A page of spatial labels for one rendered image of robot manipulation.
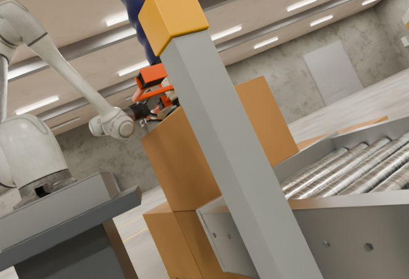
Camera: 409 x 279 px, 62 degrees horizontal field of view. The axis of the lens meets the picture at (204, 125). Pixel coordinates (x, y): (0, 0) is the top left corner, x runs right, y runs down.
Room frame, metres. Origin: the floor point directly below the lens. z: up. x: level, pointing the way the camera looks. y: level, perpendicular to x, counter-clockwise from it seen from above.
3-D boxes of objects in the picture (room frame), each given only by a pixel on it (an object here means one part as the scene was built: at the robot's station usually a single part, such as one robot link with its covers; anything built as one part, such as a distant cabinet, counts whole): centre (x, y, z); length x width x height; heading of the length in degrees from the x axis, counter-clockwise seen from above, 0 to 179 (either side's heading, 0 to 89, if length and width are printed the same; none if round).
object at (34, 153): (1.06, 0.54, 1.00); 0.18 x 0.16 x 0.22; 74
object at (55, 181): (1.04, 0.52, 0.86); 0.22 x 0.18 x 0.06; 17
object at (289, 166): (1.23, -0.17, 0.58); 0.70 x 0.03 x 0.06; 119
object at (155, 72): (1.16, 0.10, 1.07); 0.09 x 0.08 x 0.05; 118
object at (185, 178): (1.55, 0.01, 0.74); 0.60 x 0.40 x 0.40; 29
